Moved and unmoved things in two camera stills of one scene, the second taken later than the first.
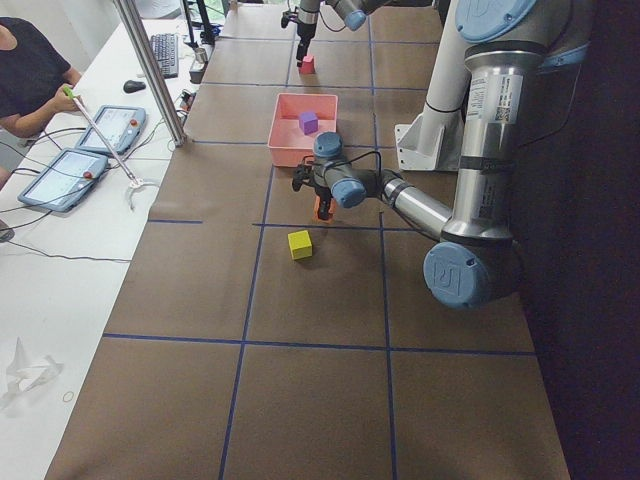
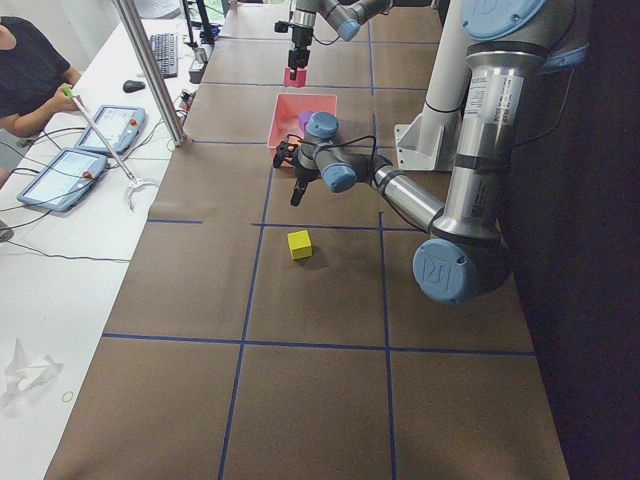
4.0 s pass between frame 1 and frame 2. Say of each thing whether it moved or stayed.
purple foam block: stayed
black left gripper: moved
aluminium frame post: stayed
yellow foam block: stayed
